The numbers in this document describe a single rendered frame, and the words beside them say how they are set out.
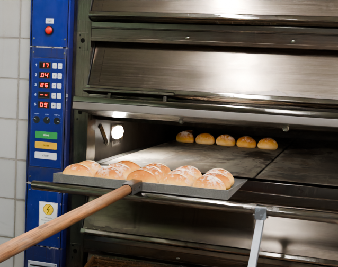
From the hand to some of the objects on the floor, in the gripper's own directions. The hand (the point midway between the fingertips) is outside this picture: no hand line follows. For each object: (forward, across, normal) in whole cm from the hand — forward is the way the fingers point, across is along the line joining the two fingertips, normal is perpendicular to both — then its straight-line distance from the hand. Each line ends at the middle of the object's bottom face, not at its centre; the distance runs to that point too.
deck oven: (+53, +119, -230) cm, 264 cm away
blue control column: (-44, +120, -230) cm, 263 cm away
